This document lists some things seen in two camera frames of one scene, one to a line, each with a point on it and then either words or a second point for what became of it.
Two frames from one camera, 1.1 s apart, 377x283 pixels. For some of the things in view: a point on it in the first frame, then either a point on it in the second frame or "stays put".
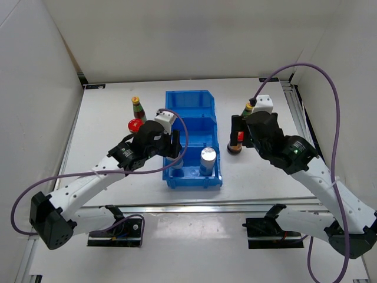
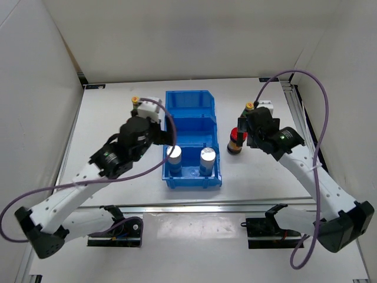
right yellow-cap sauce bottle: [248, 110] stays put
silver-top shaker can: [208, 158] stays put
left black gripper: [171, 149] → [163, 137]
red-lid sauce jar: [235, 150] stays put
